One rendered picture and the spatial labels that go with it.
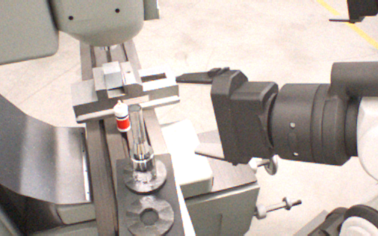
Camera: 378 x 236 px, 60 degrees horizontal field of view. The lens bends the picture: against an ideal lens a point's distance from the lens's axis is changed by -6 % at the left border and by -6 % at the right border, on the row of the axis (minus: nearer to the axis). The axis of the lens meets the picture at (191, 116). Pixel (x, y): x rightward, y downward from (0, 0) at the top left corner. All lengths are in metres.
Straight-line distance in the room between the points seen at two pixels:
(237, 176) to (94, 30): 0.72
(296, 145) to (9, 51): 0.57
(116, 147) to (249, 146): 0.68
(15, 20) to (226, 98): 0.45
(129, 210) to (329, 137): 0.42
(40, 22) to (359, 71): 0.56
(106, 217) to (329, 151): 0.66
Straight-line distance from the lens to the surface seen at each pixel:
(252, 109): 0.39
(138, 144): 0.63
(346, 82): 0.35
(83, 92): 1.15
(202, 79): 0.42
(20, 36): 0.72
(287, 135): 0.36
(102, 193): 0.95
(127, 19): 0.73
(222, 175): 1.21
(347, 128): 0.35
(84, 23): 0.73
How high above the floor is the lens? 1.72
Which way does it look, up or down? 43 degrees down
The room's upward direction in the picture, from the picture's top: straight up
